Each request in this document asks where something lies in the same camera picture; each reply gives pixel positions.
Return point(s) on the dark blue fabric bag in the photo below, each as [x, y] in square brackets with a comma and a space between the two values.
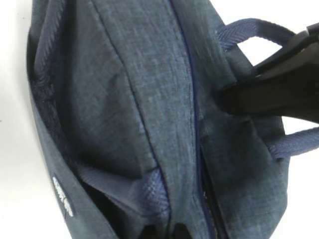
[135, 142]

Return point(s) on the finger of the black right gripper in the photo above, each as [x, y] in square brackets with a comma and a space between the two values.
[290, 89]
[301, 46]

